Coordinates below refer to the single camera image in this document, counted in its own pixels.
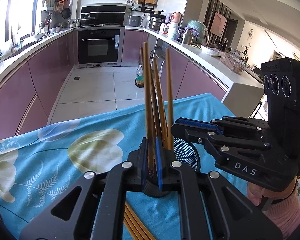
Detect dark bamboo chopstick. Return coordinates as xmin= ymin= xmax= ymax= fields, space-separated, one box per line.
xmin=140 ymin=42 xmax=161 ymax=155

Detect bamboo chopstick red end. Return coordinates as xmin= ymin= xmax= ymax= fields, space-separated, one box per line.
xmin=143 ymin=42 xmax=154 ymax=172

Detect pink right sleeve forearm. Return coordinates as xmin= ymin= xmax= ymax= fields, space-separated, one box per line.
xmin=264 ymin=189 xmax=300 ymax=239

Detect purple kitchen cabinets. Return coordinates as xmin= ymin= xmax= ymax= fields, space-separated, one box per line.
xmin=0 ymin=28 xmax=227 ymax=136

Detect right hand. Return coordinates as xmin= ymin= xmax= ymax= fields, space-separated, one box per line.
xmin=247 ymin=178 xmax=296 ymax=206

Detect black mesh utensil holder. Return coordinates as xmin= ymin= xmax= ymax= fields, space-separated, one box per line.
xmin=142 ymin=138 xmax=201 ymax=198

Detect blue floral tablecloth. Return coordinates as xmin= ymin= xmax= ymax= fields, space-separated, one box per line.
xmin=0 ymin=93 xmax=248 ymax=240

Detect plastic water bottle on floor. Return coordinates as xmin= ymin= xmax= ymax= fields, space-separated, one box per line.
xmin=135 ymin=64 xmax=144 ymax=88

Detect steel pot on counter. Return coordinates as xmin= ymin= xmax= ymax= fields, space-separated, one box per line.
xmin=148 ymin=17 xmax=165 ymax=31

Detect black built-in oven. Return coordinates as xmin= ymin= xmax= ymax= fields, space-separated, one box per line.
xmin=77 ymin=27 xmax=122 ymax=67

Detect black range hood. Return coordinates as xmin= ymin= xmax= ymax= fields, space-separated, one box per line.
xmin=80 ymin=3 xmax=126 ymax=26

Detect black frying pan hanging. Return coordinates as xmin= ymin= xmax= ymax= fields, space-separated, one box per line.
xmin=61 ymin=8 xmax=71 ymax=20

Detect black right camera housing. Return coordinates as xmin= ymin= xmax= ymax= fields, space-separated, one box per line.
xmin=261 ymin=57 xmax=300 ymax=176

